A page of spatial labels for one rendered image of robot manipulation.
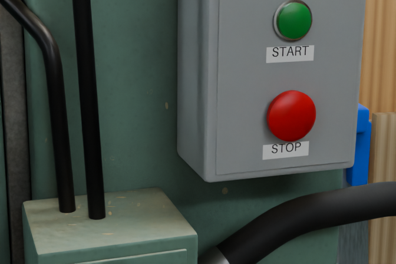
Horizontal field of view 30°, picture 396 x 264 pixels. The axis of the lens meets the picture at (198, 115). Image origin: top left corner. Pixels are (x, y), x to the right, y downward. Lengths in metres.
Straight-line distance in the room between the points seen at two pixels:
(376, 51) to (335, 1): 1.41
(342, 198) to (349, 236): 0.91
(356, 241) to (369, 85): 0.56
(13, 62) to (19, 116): 0.04
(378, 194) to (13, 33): 0.26
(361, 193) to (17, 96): 0.24
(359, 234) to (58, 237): 1.04
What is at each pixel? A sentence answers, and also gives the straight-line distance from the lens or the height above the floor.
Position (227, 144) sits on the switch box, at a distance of 0.42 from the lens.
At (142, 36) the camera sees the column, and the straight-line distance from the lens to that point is 0.46.
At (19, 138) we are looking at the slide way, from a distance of 0.49.
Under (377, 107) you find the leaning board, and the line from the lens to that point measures 1.87.
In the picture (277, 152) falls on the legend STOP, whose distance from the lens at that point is 0.44.
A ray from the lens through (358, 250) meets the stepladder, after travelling 1.41.
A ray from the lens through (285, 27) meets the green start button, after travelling 0.42.
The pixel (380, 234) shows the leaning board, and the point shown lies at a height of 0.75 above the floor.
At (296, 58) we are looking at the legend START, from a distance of 0.43.
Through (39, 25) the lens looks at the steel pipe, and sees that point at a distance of 0.43.
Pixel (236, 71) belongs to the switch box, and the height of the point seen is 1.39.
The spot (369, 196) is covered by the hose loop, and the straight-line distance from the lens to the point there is 0.50.
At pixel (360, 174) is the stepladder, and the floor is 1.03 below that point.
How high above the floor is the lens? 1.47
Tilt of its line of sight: 15 degrees down
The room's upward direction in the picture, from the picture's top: 1 degrees clockwise
